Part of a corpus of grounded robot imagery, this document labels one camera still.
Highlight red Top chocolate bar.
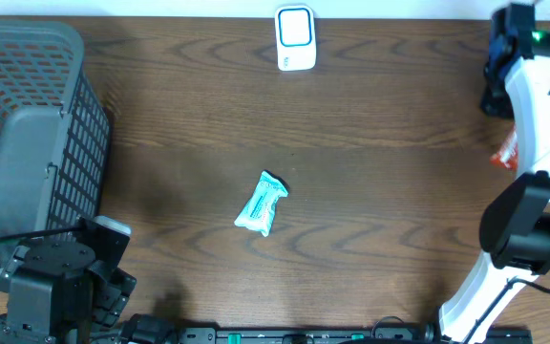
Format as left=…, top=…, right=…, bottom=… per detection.
left=490, top=127, right=518, bottom=171

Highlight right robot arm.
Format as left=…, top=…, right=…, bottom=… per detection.
left=438, top=28, right=550, bottom=343

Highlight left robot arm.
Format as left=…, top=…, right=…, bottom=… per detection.
left=0, top=216, right=137, bottom=344

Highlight white barcode scanner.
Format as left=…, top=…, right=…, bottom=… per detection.
left=274, top=5, right=317, bottom=72

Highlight grey plastic mesh basket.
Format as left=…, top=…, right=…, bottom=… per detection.
left=0, top=20, right=113, bottom=274

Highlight black left camera cable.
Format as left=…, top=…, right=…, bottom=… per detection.
left=0, top=225, right=85, bottom=257

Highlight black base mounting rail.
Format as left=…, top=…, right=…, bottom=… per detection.
left=88, top=312, right=535, bottom=344

